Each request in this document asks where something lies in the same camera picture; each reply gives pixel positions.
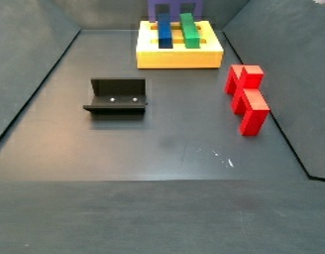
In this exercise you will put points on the yellow slotted board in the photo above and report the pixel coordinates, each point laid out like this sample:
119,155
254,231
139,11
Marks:
179,57

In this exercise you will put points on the red cross-shaped block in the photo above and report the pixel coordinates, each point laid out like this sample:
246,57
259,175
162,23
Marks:
249,103

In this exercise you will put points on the purple cross-shaped block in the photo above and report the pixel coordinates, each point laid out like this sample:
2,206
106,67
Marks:
175,9

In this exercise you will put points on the blue long block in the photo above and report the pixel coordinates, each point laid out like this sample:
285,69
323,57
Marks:
166,40

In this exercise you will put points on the black angle bracket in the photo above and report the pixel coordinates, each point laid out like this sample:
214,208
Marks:
118,94

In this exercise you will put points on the green long block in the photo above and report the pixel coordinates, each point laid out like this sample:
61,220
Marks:
193,39

